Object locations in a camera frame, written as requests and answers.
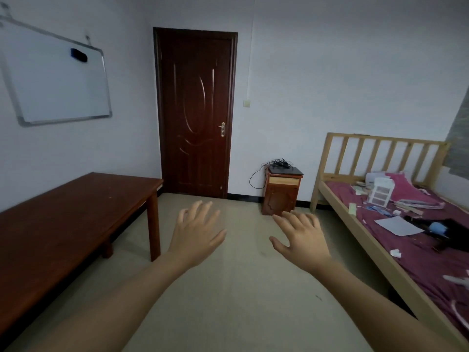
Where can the person's left hand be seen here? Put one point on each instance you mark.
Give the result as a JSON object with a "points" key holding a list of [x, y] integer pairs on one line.
{"points": [[192, 240]]}

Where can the person's right hand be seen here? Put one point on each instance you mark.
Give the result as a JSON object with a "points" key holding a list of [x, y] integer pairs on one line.
{"points": [[306, 249]]}

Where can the person's right little finger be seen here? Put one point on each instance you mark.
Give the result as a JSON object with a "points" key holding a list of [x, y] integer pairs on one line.
{"points": [[317, 224]]}

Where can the person's left middle finger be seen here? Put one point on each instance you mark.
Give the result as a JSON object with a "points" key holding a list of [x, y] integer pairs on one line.
{"points": [[206, 212]]}

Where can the person's right middle finger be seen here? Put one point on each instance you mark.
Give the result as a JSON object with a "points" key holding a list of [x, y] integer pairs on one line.
{"points": [[296, 221]]}

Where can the person's left little finger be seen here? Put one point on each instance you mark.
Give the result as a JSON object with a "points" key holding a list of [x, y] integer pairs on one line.
{"points": [[182, 219]]}

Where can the person's left thumb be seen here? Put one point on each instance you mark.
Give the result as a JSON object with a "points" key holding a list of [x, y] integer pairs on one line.
{"points": [[218, 239]]}

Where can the person's right thumb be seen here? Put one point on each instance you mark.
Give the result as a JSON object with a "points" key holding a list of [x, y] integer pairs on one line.
{"points": [[278, 245]]}

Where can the person's left forearm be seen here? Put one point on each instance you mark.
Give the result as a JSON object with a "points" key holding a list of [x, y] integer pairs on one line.
{"points": [[121, 307]]}

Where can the person's right forearm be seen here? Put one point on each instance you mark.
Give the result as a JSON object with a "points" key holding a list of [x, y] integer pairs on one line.
{"points": [[373, 307]]}

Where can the small brown wooden nightstand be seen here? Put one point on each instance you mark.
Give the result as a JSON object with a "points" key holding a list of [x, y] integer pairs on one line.
{"points": [[280, 196]]}

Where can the small pale paper note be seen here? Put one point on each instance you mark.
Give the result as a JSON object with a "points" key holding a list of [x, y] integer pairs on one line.
{"points": [[352, 209]]}

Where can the blue packet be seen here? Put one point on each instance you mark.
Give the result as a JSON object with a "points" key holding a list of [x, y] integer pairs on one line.
{"points": [[379, 211]]}

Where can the white mini drawer organiser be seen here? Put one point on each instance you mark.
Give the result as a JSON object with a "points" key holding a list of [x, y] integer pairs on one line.
{"points": [[381, 192]]}

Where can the white plastic bag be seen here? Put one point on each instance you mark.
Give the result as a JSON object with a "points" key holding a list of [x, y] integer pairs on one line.
{"points": [[373, 177]]}

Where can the white paper sheet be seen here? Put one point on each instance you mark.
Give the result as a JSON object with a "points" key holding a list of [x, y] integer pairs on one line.
{"points": [[397, 226]]}

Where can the small white paper scrap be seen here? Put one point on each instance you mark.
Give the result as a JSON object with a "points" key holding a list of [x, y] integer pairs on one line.
{"points": [[395, 253]]}

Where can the dark brown wooden door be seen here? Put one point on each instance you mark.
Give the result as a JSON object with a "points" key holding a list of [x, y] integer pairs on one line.
{"points": [[194, 113]]}

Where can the pile of books and papers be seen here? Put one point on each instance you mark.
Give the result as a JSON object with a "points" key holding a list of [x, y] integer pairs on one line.
{"points": [[417, 205]]}

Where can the purple bed sheet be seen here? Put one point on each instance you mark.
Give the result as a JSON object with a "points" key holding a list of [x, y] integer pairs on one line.
{"points": [[421, 263]]}

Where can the reddish brown wooden table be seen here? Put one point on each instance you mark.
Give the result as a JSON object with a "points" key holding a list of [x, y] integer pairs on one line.
{"points": [[62, 223]]}

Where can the blue roll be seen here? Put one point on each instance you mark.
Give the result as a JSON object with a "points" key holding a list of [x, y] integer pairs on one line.
{"points": [[438, 229]]}

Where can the black bag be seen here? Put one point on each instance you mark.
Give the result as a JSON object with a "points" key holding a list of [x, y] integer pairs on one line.
{"points": [[456, 234]]}

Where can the white plastic item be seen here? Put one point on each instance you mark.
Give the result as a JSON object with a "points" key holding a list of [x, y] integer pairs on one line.
{"points": [[458, 279]]}

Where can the black whiteboard eraser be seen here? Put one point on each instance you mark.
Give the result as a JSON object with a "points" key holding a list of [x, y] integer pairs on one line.
{"points": [[79, 55]]}

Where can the light wooden bed frame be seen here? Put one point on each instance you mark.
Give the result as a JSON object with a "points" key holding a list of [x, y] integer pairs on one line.
{"points": [[366, 230]]}

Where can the grey wall hanging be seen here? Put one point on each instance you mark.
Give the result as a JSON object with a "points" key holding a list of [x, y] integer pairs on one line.
{"points": [[460, 139]]}

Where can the white wall whiteboard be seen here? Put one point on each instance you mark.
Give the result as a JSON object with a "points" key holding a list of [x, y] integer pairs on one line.
{"points": [[51, 80]]}

